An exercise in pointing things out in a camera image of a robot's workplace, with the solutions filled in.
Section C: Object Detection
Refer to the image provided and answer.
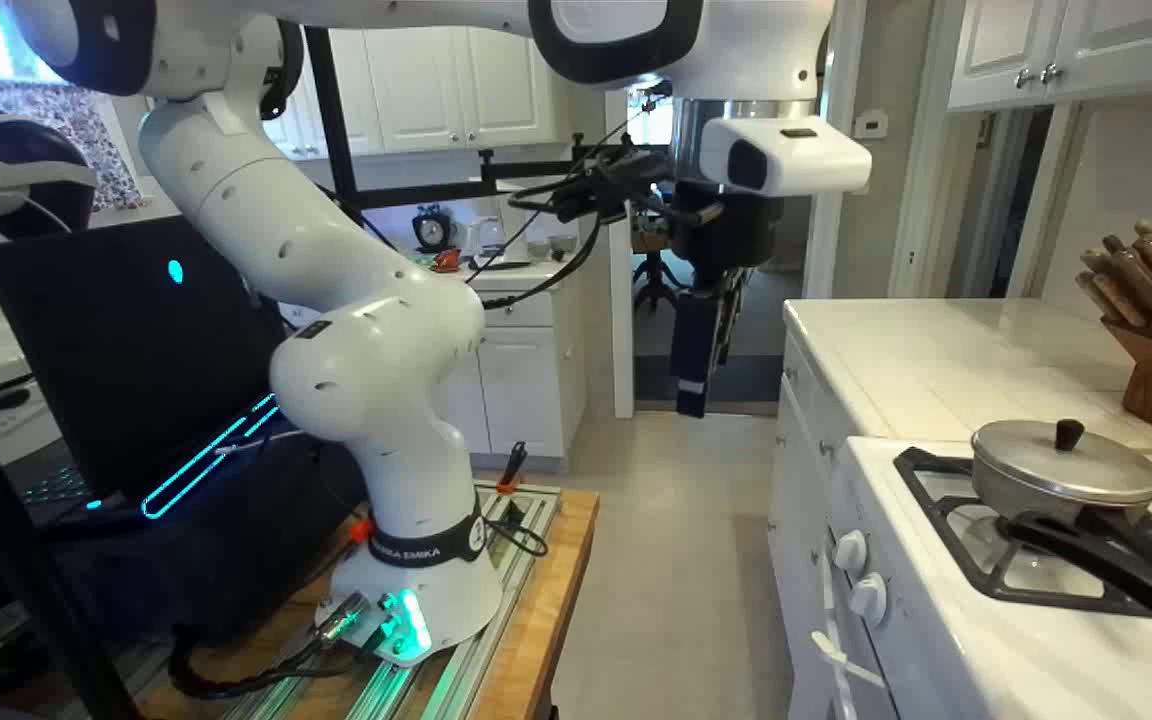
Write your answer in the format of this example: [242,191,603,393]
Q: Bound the black laptop cyan lights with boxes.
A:
[0,211,306,529]

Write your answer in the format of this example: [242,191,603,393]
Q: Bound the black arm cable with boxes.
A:
[470,115,667,316]

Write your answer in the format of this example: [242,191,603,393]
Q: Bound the black base cable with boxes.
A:
[167,625,381,703]

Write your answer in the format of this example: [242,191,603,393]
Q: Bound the white wall cabinets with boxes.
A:
[259,22,574,156]

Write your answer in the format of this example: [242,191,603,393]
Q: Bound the small dark round clock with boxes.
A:
[409,202,457,256]

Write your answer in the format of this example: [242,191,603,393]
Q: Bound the silver metal pot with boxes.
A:
[974,481,1148,531]

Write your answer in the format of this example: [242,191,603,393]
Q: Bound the white tiled counter cabinet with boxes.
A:
[763,291,1152,720]

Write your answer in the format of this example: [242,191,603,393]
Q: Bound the black white VR headset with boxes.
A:
[0,115,99,243]

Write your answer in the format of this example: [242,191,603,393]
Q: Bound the white gas stove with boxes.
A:
[842,432,1152,720]

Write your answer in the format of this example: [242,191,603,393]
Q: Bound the white wall cabinet with knobs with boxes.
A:
[943,0,1152,115]

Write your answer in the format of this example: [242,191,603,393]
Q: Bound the white base kitchen cabinets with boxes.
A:
[431,256,591,465]

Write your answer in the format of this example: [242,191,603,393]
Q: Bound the dark pedestal table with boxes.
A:
[630,243,690,316]

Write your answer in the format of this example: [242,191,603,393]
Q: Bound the black camera stand frame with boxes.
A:
[302,22,631,229]

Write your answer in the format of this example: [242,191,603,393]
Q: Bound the wooden table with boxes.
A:
[132,482,603,720]

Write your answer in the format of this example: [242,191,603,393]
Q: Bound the black tripod leg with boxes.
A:
[0,350,142,720]

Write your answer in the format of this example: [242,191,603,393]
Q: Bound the red handled clamp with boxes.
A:
[494,436,531,500]

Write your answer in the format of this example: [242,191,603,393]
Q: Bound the white stove knob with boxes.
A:
[830,529,871,574]
[849,573,896,633]

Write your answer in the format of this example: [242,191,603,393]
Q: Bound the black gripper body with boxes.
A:
[662,181,783,291]

